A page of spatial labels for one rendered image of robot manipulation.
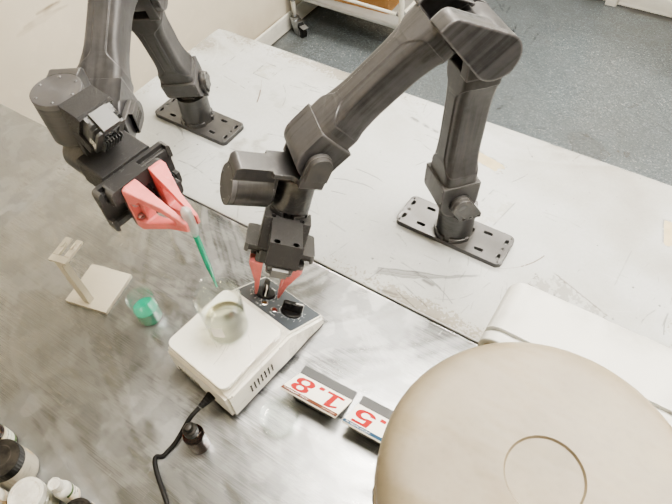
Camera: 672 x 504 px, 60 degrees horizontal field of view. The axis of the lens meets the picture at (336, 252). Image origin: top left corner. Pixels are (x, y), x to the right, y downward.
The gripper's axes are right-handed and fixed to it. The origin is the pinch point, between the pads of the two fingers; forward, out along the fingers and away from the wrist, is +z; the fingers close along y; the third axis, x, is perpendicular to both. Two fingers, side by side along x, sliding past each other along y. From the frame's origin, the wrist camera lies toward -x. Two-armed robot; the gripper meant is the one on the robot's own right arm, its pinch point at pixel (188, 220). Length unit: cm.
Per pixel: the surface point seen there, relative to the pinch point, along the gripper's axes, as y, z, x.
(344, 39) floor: 181, -131, 127
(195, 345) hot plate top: -5.5, -1.3, 23.3
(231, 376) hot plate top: -5.6, 6.1, 23.2
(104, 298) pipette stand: -7.5, -24.8, 31.6
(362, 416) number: 2.8, 21.7, 29.9
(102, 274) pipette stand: -4.7, -29.2, 31.7
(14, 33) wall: 39, -148, 53
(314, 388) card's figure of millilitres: 1.9, 13.7, 30.2
